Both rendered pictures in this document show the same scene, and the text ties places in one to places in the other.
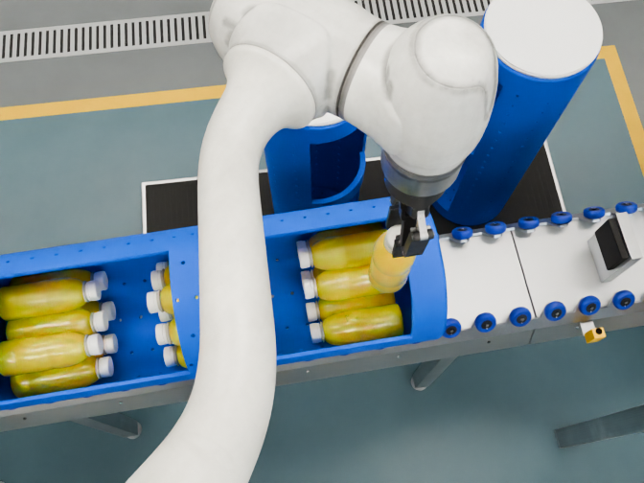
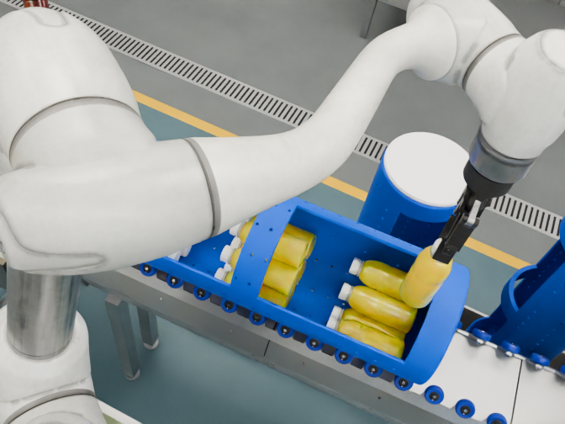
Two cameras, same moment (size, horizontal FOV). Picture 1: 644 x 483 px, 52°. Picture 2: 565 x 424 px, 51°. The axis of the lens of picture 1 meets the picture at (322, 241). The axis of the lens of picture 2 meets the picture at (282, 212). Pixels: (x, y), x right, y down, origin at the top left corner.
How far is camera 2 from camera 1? 0.36 m
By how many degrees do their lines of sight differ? 19
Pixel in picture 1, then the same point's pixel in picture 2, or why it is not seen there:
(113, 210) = not seen: hidden behind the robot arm
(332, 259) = (375, 276)
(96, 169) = not seen: hidden behind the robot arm
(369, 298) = (384, 328)
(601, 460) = not seen: outside the picture
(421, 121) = (521, 87)
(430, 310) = (431, 345)
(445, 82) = (551, 60)
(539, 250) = (537, 388)
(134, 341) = (199, 260)
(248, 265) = (367, 92)
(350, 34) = (500, 29)
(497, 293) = (486, 398)
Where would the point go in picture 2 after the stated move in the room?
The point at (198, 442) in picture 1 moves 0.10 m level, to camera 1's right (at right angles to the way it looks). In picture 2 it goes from (287, 139) to (373, 188)
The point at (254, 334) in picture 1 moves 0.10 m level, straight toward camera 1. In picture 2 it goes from (351, 120) to (343, 191)
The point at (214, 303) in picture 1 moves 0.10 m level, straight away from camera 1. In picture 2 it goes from (335, 96) to (334, 40)
